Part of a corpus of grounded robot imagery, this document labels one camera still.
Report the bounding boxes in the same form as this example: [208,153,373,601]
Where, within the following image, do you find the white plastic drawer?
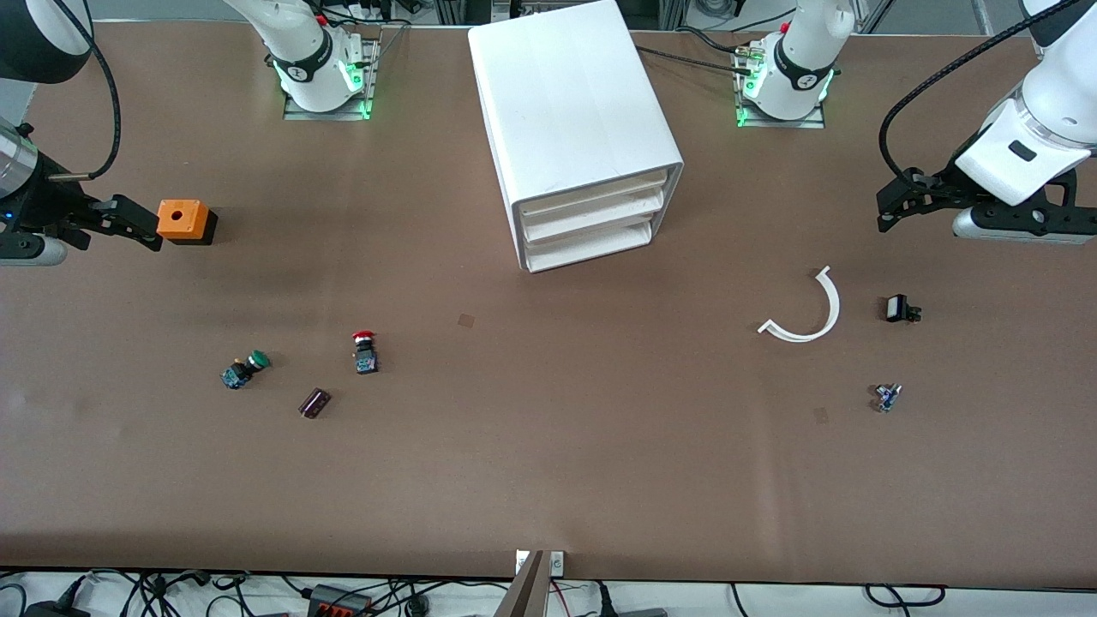
[521,214,659,273]
[513,169,668,217]
[517,190,665,243]

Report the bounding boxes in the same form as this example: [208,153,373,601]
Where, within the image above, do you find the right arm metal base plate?
[283,26,383,122]

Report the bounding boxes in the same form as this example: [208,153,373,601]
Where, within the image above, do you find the black base power cable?
[637,45,757,76]

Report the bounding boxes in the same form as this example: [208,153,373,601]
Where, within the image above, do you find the white metal bracket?
[514,550,566,577]

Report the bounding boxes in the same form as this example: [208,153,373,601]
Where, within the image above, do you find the orange box with hole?
[154,199,219,247]

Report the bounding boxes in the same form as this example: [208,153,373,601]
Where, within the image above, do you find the white curved plastic piece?
[758,266,842,344]

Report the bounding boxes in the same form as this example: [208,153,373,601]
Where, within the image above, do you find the green push button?
[220,350,272,391]

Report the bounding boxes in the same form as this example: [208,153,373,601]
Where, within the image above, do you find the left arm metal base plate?
[735,43,829,129]

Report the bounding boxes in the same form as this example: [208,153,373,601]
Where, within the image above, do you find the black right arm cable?
[47,0,122,181]

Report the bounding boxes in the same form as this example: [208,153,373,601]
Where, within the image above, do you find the grey diagonal bar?
[495,551,549,617]

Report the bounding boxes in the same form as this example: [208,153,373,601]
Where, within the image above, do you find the white drawer cabinet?
[467,0,685,274]

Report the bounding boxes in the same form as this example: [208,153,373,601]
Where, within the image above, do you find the black looped cable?
[864,584,947,608]

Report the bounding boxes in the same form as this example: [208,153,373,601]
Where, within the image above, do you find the black orange power strip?
[309,584,375,617]

